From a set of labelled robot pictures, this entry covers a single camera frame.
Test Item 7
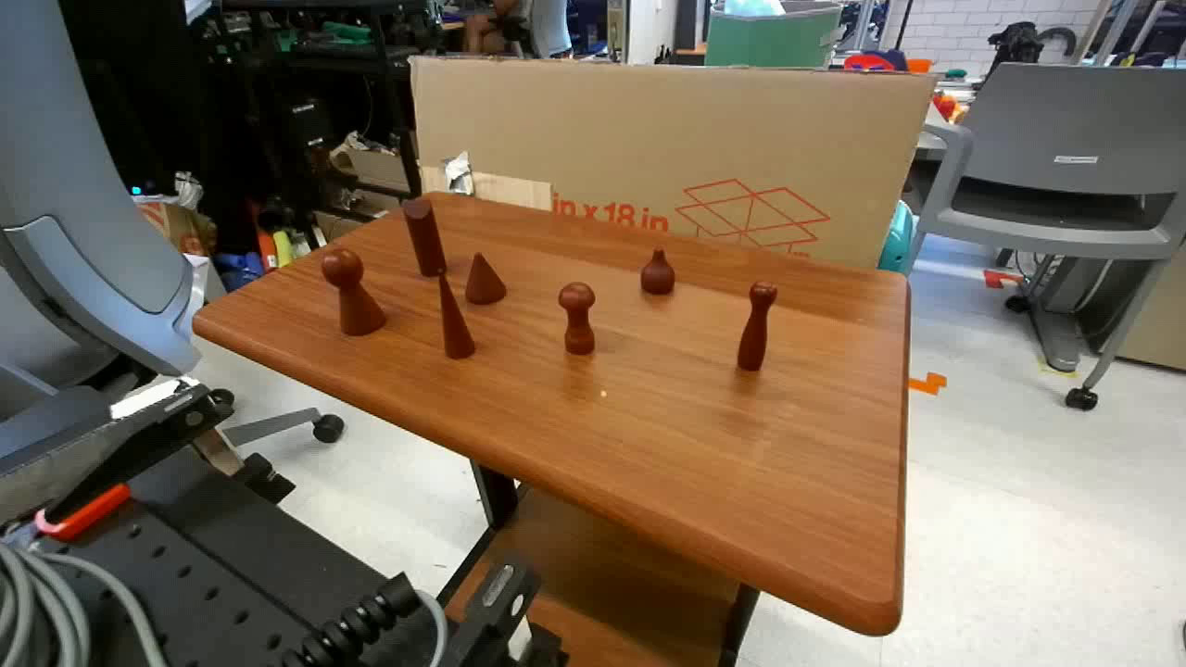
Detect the tall slender wooden pawn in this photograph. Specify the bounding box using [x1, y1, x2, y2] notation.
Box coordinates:
[733, 277, 781, 374]

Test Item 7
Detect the small wooden pawn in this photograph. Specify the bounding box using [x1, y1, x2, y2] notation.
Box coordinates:
[558, 277, 601, 359]

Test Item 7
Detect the round wooden drop piece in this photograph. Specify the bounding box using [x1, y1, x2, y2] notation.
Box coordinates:
[639, 248, 680, 300]

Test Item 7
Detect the short wide wooden cone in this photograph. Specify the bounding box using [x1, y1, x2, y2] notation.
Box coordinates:
[464, 251, 511, 308]

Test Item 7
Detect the tall narrow wooden cone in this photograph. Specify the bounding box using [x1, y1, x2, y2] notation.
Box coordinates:
[438, 269, 480, 364]

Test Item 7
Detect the wooden cylinder peg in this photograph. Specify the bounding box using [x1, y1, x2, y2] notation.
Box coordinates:
[402, 196, 449, 281]

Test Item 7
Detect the large cardboard box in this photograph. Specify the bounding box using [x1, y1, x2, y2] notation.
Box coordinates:
[408, 51, 939, 272]

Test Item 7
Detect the large wooden pawn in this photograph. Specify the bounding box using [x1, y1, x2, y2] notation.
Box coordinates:
[321, 248, 393, 342]

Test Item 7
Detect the green bin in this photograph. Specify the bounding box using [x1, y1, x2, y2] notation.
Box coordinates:
[700, 3, 846, 75]

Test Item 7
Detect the grey office chair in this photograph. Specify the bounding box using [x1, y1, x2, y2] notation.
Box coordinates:
[917, 59, 1186, 416]

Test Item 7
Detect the wooden table pedestal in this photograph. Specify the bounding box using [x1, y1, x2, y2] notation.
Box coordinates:
[440, 460, 759, 667]

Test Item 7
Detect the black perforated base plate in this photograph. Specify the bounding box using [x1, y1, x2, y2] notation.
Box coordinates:
[23, 430, 549, 667]

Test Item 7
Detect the orange handled clamp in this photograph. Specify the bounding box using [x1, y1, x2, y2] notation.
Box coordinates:
[30, 477, 139, 545]

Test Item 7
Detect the grey cable bundle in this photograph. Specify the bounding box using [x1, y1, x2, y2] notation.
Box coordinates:
[0, 538, 171, 667]

